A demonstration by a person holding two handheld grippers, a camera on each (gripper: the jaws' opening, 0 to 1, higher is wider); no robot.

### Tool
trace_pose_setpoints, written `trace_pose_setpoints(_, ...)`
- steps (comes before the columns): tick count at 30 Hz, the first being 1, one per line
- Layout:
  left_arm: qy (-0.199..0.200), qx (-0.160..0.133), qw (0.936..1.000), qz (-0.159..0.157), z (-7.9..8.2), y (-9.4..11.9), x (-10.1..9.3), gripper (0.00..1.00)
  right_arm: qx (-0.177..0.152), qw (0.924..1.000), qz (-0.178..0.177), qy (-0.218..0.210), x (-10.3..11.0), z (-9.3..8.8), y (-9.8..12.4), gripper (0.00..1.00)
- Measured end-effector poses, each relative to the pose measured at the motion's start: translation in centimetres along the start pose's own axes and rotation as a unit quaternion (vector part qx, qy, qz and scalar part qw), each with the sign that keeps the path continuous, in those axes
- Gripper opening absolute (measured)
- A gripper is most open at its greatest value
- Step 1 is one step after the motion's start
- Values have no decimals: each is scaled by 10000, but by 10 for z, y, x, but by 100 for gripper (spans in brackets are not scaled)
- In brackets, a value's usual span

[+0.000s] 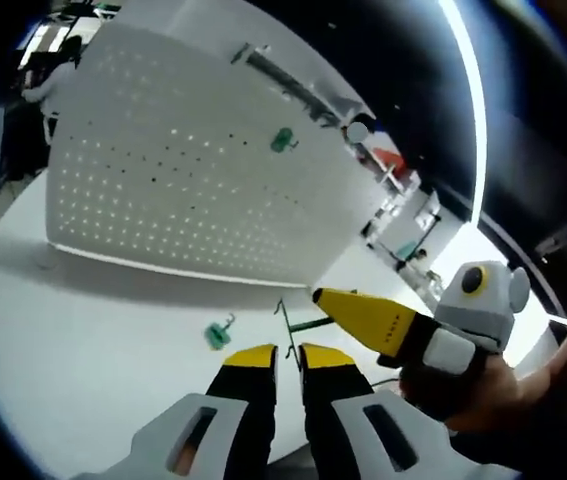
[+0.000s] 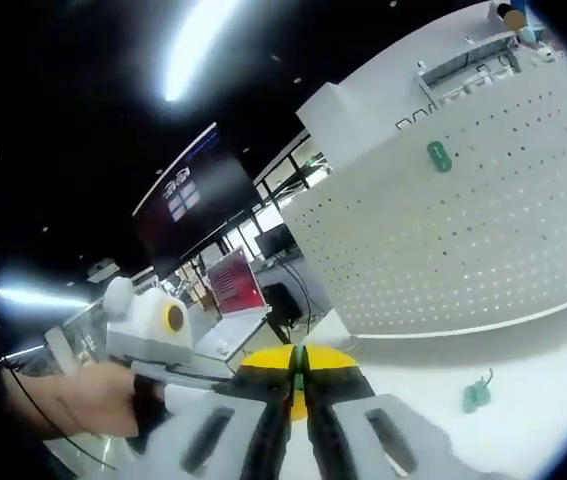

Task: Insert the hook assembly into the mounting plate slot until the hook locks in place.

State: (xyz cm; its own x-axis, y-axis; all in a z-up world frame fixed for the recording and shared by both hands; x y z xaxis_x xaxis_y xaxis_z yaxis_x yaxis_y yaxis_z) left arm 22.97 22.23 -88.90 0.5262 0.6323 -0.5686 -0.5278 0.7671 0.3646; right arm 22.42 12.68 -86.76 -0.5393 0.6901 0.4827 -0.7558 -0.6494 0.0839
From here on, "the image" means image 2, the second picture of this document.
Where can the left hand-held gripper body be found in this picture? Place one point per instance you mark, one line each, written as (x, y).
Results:
(143, 330)

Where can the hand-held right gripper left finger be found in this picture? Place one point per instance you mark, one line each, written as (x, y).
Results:
(213, 440)

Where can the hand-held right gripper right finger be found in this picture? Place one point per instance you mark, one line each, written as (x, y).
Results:
(363, 440)

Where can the green hook assembly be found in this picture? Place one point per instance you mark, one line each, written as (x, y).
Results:
(300, 365)
(440, 156)
(474, 397)

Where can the white perforated mounting plate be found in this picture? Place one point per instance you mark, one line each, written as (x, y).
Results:
(438, 250)

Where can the person's left hand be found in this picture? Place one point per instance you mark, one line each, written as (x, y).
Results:
(98, 405)

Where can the white side desk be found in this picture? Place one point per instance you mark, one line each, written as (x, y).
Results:
(233, 335)

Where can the red panel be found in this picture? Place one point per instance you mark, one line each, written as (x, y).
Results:
(238, 285)

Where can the small black monitor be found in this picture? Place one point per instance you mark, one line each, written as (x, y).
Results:
(274, 241)

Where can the white square pillar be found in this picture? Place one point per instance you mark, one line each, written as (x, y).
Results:
(333, 135)

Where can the ceiling light strip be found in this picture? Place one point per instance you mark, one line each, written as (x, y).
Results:
(198, 50)

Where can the grey metal shelf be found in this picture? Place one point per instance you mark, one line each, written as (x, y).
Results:
(463, 57)

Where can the large dark wall screen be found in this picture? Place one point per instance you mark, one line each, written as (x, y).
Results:
(198, 200)

